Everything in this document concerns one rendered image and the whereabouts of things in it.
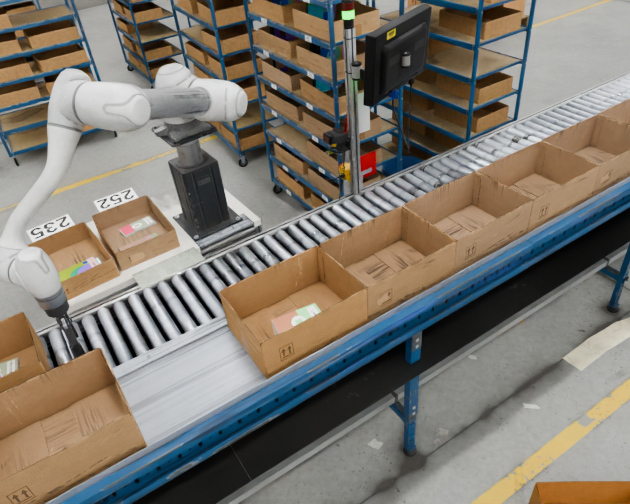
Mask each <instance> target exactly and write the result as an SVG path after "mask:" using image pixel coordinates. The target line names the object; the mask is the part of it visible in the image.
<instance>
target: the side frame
mask: <svg viewBox="0 0 630 504"><path fill-rule="evenodd" d="M623 197H624V198H623ZM622 199H623V200H622ZM613 204H614V205H613ZM629 207H630V182H628V183H626V184H624V185H623V186H621V187H619V188H617V189H615V190H614V191H612V192H610V193H608V194H607V195H605V196H603V197H601V198H600V199H598V200H596V201H594V202H592V203H591V204H589V205H587V206H585V207H584V208H582V209H580V210H578V211H577V212H575V213H573V214H571V215H569V216H568V217H566V218H564V219H562V220H561V221H559V222H557V223H555V224H553V225H552V226H550V227H548V228H546V229H545V230H543V231H541V232H539V233H538V234H536V235H534V236H532V237H530V238H529V239H527V240H525V241H523V242H522V243H520V244H518V245H516V246H515V247H513V248H511V249H509V250H507V251H506V252H504V253H502V254H500V255H499V256H497V257H495V258H493V259H492V260H490V261H488V262H486V263H484V264H483V265H481V266H479V267H477V268H476V269H474V270H472V271H470V272H469V273H467V274H465V275H463V276H461V277H460V278H458V279H456V280H454V281H453V282H451V283H449V284H447V285H446V286H444V287H442V288H440V289H438V290H437V291H435V292H433V293H431V294H430V295H428V296H426V297H424V298H422V299H421V300H419V301H417V302H415V303H414V304H412V305H410V306H408V307H407V308H405V309H403V310H401V311H399V312H398V313H396V314H394V315H392V316H391V317H389V318H387V319H385V320H384V321H382V322H380V323H378V324H376V325H375V326H373V327H371V328H369V329H368V330H366V331H364V332H362V333H361V334H359V335H357V336H355V337H353V338H352V339H350V340H348V341H346V342H345V343H343V344H341V345H339V346H338V347H336V348H334V349H332V350H330V351H329V352H327V353H325V354H323V355H322V356H320V357H318V358H316V359H314V360H313V361H311V362H309V363H307V364H306V365H304V366H302V367H300V368H299V369H297V370H295V371H293V372H291V373H290V374H288V375H286V376H284V377H283V378H281V379H279V380H277V381H276V382H274V383H272V384H270V385H268V386H267V387H265V388H263V389H261V390H260V391H258V392H256V393H254V394H253V395H251V396H249V397H247V398H245V399H244V400H242V401H240V402H238V403H237V404H235V405H233V406H231V407H230V408H228V409H226V410H224V411H222V412H221V413H219V414H217V415H215V416H214V417H212V418H210V419H208V420H206V421H205V422H203V423H201V424H199V425H198V426H196V427H194V428H192V429H191V430H189V431H187V432H185V433H183V434H182V435H180V436H178V437H176V438H175V439H173V440H171V441H169V442H168V443H166V444H164V445H162V446H160V447H159V448H157V449H155V450H153V451H152V452H150V453H148V454H146V455H145V456H143V457H141V458H139V459H137V460H136V461H134V462H132V463H130V464H129V465H127V466H125V467H123V468H122V469H120V470H118V471H116V472H114V473H113V474H111V475H109V476H107V477H106V478H104V479H102V480H100V481H98V482H97V483H95V484H93V485H91V486H90V487H88V488H86V489H84V490H83V491H81V492H79V493H77V494H75V495H74V496H72V497H70V498H68V499H67V500H65V501H63V502H61V503H60V504H131V503H133V502H135V501H136V500H138V499H140V498H142V497H143V496H145V495H147V494H148V493H150V492H152V491H153V490H155V489H157V488H158V487H160V486H162V485H163V484H165V483H167V482H168V481H170V480H172V479H173V478H175V477H177V476H179V475H180V474H182V473H184V472H185V471H187V470H189V469H190V468H192V467H194V466H195V465H197V464H199V463H200V462H202V461H204V460H205V459H207V458H209V457H210V456H212V455H214V454H216V453H217V452H219V451H221V450H222V449H224V448H226V447H227V446H229V445H231V444H232V443H234V442H236V441H237V440H239V439H241V438H242V437H244V436H246V435H247V434H249V433H251V432H253V431H254V430H256V429H258V428H259V427H261V426H263V425H264V424H266V423H268V422H269V421H271V420H273V419H274V418H276V417H278V416H279V415H281V414H283V413H284V412H286V411H288V410H290V409H291V408H293V407H295V406H296V405H298V404H300V403H301V402H303V401H305V400H306V399H308V398H310V397H311V396H313V395H315V394H316V393H318V392H320V391H321V390H323V389H325V388H327V387H328V386H330V385H332V384H333V383H335V382H337V381H338V380H340V379H342V378H343V377H345V376H347V375H348V374H350V373H352V372H353V371H355V370H357V369H358V368H360V367H362V366H364V365H365V364H367V363H369V362H370V361H372V360H374V359H375V358H377V357H379V356H380V355H382V354H384V353H385V352H387V351H389V350H390V349H392V348H394V347H395V346H397V345H399V344H401V343H402V342H404V341H406V340H407V339H409V338H411V337H412V336H414V335H416V334H417V333H419V332H421V331H422V330H424V329H426V328H427V327H429V326H431V325H432V324H434V323H436V322H438V321H439V320H441V319H443V318H444V317H446V316H448V315H449V314H451V313H453V312H454V311H456V310H458V309H459V308H461V307H463V306H464V305H466V304H468V303H469V302H471V301H473V300H475V299H476V298H478V297H480V296H481V295H483V294H485V293H486V292H488V291H490V290H491V289H493V288H495V287H496V286H498V285H500V284H501V283H503V282H505V281H506V280H508V279H510V278H512V277H513V276H515V275H517V274H518V273H520V272H522V271H523V270H525V269H527V268H528V267H530V266H532V265H533V264H535V263H537V262H538V261H540V260H542V259H543V258H545V257H547V256H549V255H550V254H552V253H554V252H555V251H557V250H559V249H560V248H562V247H564V246H565V245H567V244H569V243H570V242H572V241H574V240H575V239H577V238H579V237H580V236H582V235H584V234H586V233H587V232H589V231H591V230H592V229H594V228H596V227H597V226H599V225H601V224H602V223H604V222H606V221H607V220H609V219H611V218H612V217H614V216H616V215H617V214H619V213H621V212H623V211H624V210H626V209H628V208H629ZM604 208H605V210H604ZM600 210H601V211H600ZM599 211H600V212H599ZM594 214H595V216H594ZM584 220H585V222H584ZM574 226H575V228H574ZM564 231H565V233H564ZM563 234H564V235H563ZM553 238H554V240H553ZM543 243H544V244H543ZM542 244H543V247H542ZM537 247H538V248H537ZM531 250H532V253H531ZM520 257H521V259H520ZM509 263H510V264H509ZM508 264H509V267H508ZM497 270H498V272H497V274H496V271H497ZM485 277H486V278H485ZM484 278H485V281H484ZM472 285H473V287H472V288H471V286H472ZM459 292H460V295H459ZM458 295H459V296H458ZM446 300H447V303H445V301H446ZM439 304H440V305H439ZM433 307H434V310H433V311H432V308H433ZM419 315H420V318H419V319H418V316H419ZM405 323H406V326H405V327H404V324H405ZM390 332H391V335H390V336H389V333H390ZM382 337H383V338H382ZM374 341H376V344H375V345H374ZM360 349H361V353H359V350H360ZM343 359H345V360H346V361H345V362H344V363H343ZM328 368H329V371H328V372H327V369H328ZM312 377H313V380H312V381H311V382H310V378H312ZM293 388H296V390H295V391H294V392H293ZM285 393H286V394H285ZM277 397H278V401H277V402H275V399H276V398H277ZM258 408H260V411H259V412H257V409H258ZM249 414H250V415H249ZM239 419H241V423H238V420H239ZM230 425H231V426H230ZM220 430H222V434H220V435H219V433H218V432H219V431H220ZM201 441H202V445H201V446H199V444H198V443H200V442H201ZM189 449H190V450H189ZM179 454H182V457H181V458H178V456H177V455H179ZM168 461H169V462H168ZM158 466H160V467H161V469H160V470H157V469H156V468H157V467H158ZM147 473H148V474H147ZM136 479H138V480H139V482H138V483H135V481H134V480H136ZM125 486H126V487H125ZM113 492H116V495H115V496H112V493H113ZM101 500H102V501H101Z"/></svg>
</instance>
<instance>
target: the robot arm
mask: <svg viewBox="0 0 630 504"><path fill-rule="evenodd" d="M246 109H247V95H246V93H245V92H244V90H243V89H242V88H241V87H239V86H238V85H236V84H235V83H233V82H229V81H224V80H217V79H200V78H197V77H196V76H194V75H191V72H190V70H189V69H187V68H186V67H185V66H183V65H181V64H178V63H172V64H167V65H165V66H162V67H161V68H160V69H159V71H158V73H157V75H156V80H155V89H141V88H139V87H137V86H135V85H132V84H125V83H117V82H91V79H90V77H89V76H88V75H87V74H85V73H84V72H83V71H81V70H77V69H65V70H64V71H62V72H61V73H60V75H59V76H58V78H57V80H56V82H55V84H54V86H53V89H52V92H51V96H50V101H49V107H48V122H47V134H48V157H47V163H46V166H45V168H44V170H43V172H42V174H41V176H40V177H39V179H38V180H37V181H36V183H35V184H34V185H33V186H32V188H31V189H30V190H29V192H28V193H27V194H26V195H25V197H24V198H23V199H22V201H21V202H20V203H19V205H18V206H17V207H16V208H15V210H14V211H13V213H12V214H11V216H10V217H9V219H8V221H7V223H6V226H5V228H4V231H3V234H2V236H1V238H0V281H2V282H4V283H8V284H15V285H18V286H20V287H21V288H23V289H24V290H26V291H27V292H30V293H31V294H32V295H33V297H34V298H35V300H36V301H37V303H38V305H39V307H40V308H41V309H43V310H44V311H45V313H46V314H47V316H49V317H52V318H56V321H57V323H59V325H60V327H61V329H62V330H63V331H64V333H65V335H66V337H67V339H68V341H69V343H70V346H69V348H72V349H73V351H74V353H75V355H76V357H79V356H81V355H83V354H85V351H84V349H83V347H82V346H81V344H80V342H79V341H78V340H77V338H78V337H79V335H78V333H77V332H76V330H75V328H74V326H73V324H72V323H71V322H73V321H72V319H70V320H69V316H68V314H67V311H68V310H69V303H68V301H67V296H66V294H65V290H64V288H63V286H62V284H61V282H60V276H59V273H58V271H57V269H56V267H55V265H54V263H53V262H52V260H51V258H50V257H49V256H48V255H47V254H46V253H45V252H44V251H43V250H42V249H40V248H38V247H28V246H27V245H26V244H25V242H24V230H25V227H26V225H27V223H28V222H29V220H30V219H31V218H32V217H33V216H34V215H35V213H36V212H37V211H38V210H39V209H40V208H41V207H42V205H43V204H44V203H45V202H46V201H47V200H48V199H49V198H50V196H51V195H52V194H53V193H54V192H55V191H56V189H57V188H58V187H59V185H60V184H61V183H62V181H63V179H64V177H65V176H66V173H67V171H68V169H69V166H70V164H71V161H72V158H73V155H74V152H75V149H76V147H77V144H78V141H79V139H80V137H81V134H82V130H83V127H84V125H89V126H93V127H96V128H100V129H105V130H112V131H124V132H128V131H134V130H137V129H140V128H142V127H143V126H145V125H146V124H147V122H148V121H149V120H154V119H163V123H160V124H157V125H156V128H157V130H155V131H154V134H155V135H156V137H161V136H166V135H167V136H169V137H170V138H171V139H172V141H173V142H178V141H180V140H182V139H184V138H187V137H189V136H192V135H194V134H197V133H199V132H202V131H206V130H209V129H211V125H210V124H208V123H205V122H204V121H217V122H222V121H223V122H231V121H235V120H237V119H239V118H241V117H242V116H243V115H244V114H245V112H246ZM61 324H62V325H61Z"/></svg>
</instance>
